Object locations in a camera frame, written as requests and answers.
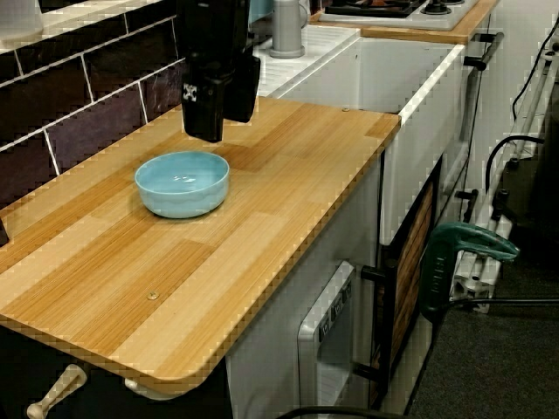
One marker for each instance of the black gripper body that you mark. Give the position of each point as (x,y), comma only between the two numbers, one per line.
(214,30)

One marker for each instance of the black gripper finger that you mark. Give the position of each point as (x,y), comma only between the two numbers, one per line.
(203,118)
(242,96)

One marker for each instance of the light blue bowl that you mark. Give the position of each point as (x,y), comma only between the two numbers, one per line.
(183,201)

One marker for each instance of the light grey gooseneck faucet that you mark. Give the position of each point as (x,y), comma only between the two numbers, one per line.
(286,30)

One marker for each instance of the cream ledge shelf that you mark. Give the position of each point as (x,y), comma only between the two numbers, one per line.
(87,19)

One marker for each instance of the white sink basin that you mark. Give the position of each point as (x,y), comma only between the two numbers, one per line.
(393,74)

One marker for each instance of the white lidded jar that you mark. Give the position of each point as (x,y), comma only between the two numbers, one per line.
(19,22)

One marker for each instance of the grey stove top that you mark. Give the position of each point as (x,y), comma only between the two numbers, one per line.
(436,22)

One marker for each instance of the black stove knob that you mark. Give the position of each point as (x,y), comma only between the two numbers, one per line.
(434,6)

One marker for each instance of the black framed oven door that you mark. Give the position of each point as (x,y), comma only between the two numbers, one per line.
(410,262)

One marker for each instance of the white appliance door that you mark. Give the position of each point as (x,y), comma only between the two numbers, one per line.
(305,331)

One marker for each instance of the white kitchen cabinet body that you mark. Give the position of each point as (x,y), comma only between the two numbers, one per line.
(262,371)

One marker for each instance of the green clamp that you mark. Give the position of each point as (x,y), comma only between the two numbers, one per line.
(436,270)

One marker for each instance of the dark cabinet front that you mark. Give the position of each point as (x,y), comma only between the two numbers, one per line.
(109,401)

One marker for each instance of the black floor box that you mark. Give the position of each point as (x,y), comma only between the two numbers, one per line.
(537,196)

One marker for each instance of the dark shelf support post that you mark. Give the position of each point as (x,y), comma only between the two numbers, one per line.
(3,231)

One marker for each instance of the aluminium frame rail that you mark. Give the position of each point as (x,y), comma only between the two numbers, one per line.
(474,283)

